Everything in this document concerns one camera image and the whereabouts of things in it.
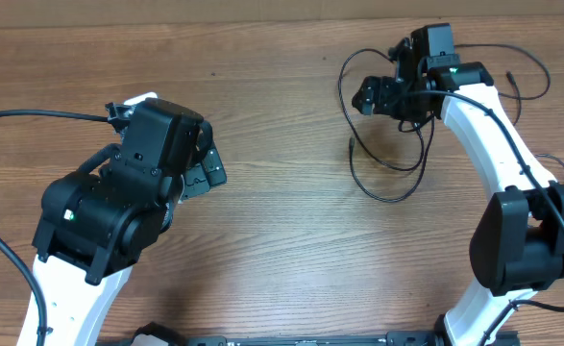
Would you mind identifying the black USB cable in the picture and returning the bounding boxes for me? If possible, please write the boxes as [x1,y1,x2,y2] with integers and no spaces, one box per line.
[454,42,552,127]

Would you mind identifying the black thin cable with barrel plug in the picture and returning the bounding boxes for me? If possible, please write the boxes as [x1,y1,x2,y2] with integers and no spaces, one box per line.
[533,153,564,225]

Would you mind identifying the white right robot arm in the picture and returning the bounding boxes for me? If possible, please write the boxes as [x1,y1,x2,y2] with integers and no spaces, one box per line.
[341,23,564,345]

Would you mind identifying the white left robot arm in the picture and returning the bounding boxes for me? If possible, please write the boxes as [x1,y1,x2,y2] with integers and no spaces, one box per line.
[33,92,227,345]

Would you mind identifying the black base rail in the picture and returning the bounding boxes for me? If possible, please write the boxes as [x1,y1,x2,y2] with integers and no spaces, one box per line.
[96,322,521,346]

